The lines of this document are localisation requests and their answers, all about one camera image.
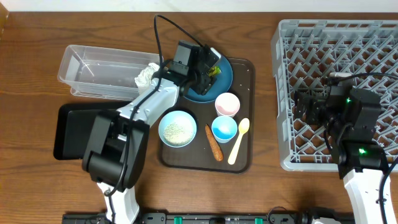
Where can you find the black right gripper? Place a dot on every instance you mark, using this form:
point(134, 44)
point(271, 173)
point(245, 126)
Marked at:
point(316, 105)

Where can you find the blue cup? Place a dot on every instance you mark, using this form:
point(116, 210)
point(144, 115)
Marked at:
point(224, 128)

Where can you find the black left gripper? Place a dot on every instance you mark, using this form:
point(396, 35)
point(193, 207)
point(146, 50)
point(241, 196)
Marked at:
point(204, 85)

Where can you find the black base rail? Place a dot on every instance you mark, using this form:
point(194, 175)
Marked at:
point(277, 218)

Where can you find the dark brown serving tray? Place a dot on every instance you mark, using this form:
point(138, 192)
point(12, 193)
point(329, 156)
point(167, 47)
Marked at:
point(197, 155)

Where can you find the clear plastic bin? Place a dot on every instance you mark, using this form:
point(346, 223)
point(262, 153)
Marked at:
point(105, 73)

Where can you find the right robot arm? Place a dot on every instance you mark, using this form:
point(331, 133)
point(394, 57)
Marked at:
point(349, 118)

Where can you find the light blue bowl with rice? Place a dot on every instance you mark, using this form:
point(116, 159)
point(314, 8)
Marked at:
point(177, 129)

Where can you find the pink cup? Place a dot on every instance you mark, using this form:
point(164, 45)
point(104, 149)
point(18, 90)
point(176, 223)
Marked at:
point(227, 104)

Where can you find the yellow plastic spoon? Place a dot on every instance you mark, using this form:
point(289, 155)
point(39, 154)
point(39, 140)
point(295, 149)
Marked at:
point(243, 128)

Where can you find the yellow green snack wrapper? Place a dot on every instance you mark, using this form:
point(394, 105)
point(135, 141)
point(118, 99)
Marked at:
point(214, 71)

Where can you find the white tissue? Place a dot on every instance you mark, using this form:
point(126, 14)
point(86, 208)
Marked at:
point(143, 80)

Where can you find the grey dishwasher rack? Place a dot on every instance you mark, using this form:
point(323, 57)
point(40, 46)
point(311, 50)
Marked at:
point(304, 53)

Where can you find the orange carrot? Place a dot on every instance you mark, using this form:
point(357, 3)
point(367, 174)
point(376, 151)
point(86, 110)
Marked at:
point(216, 150)

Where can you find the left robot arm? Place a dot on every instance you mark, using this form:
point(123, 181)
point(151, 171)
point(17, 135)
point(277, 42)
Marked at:
point(116, 149)

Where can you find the dark blue plate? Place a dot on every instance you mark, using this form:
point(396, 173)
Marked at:
point(222, 84)

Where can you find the black bin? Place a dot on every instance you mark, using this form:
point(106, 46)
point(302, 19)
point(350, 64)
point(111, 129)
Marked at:
point(74, 124)

